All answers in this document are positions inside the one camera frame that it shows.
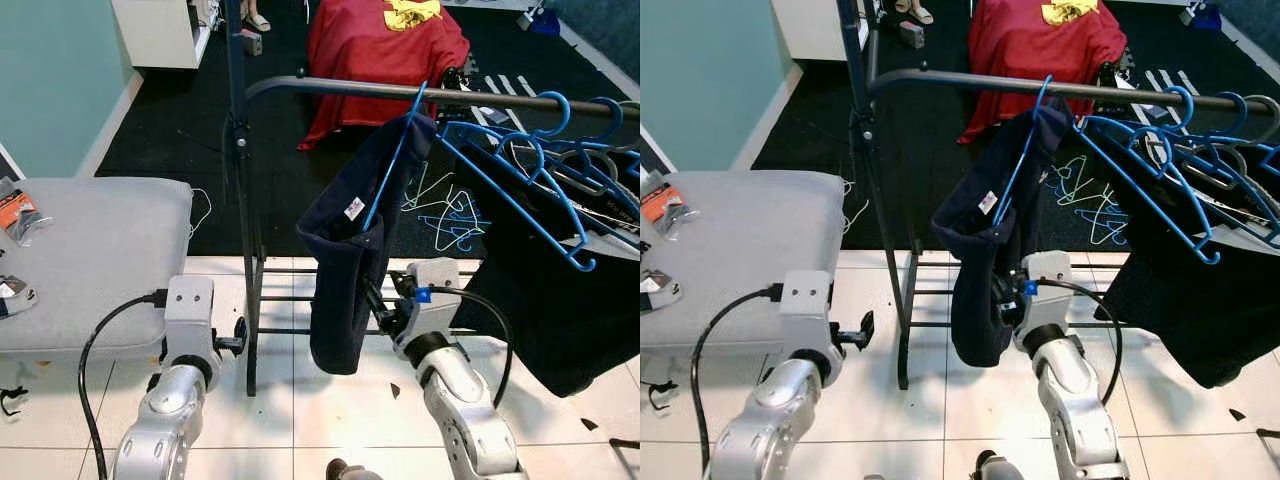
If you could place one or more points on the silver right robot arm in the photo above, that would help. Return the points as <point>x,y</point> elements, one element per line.
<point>1080,410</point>
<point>470,420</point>

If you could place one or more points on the black gold print t-shirt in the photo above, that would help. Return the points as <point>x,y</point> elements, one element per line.
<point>1190,320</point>
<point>560,320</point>

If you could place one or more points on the blue mop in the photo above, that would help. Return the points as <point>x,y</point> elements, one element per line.
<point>540,20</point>
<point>1200,15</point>

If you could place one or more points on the person's sandalled foot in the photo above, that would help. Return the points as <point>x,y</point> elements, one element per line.
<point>918,14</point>
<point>256,20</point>

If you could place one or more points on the grey robot leg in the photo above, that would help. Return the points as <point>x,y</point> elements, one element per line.
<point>998,468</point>
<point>350,470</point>

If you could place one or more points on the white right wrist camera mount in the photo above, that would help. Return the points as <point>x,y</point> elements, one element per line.
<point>437,312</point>
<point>1050,300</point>

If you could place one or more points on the orange label plastic packet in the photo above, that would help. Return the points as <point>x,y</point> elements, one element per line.
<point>665,205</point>
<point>20,212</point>

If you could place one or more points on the grey upholstered ottoman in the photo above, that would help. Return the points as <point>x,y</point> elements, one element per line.
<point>740,250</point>
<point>100,260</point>

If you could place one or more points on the black metal clothes rack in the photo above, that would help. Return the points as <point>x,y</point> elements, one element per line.
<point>330,84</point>
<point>960,79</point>

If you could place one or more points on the small grey box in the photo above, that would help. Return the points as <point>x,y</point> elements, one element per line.
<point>252,44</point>
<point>911,35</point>

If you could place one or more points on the clear plastic packet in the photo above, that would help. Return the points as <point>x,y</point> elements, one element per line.
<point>660,290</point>
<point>15,297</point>

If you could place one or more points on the red cloth cover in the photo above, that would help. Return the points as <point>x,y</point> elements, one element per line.
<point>380,60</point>
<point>1040,60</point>

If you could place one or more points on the yellow cloth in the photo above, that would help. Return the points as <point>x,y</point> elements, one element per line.
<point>1068,12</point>
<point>412,14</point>

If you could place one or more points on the white cabinet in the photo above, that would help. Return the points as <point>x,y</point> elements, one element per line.
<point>160,35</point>
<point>810,30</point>

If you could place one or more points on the black floor mat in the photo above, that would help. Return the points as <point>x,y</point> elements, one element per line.
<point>830,150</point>
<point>170,130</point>

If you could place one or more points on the black sling bag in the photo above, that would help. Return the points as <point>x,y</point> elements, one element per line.
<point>8,395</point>
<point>655,395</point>

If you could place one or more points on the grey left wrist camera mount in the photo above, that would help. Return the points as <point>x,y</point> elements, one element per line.
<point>190,310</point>
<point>808,310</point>

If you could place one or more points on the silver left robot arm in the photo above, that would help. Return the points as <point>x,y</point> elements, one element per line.
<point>770,420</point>
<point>160,420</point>

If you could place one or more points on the navy polo shirt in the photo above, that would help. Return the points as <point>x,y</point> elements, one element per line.
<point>975,300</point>
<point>340,300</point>

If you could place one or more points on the white thin hanger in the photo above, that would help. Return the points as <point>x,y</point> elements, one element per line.
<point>425,190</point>
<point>1075,175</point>

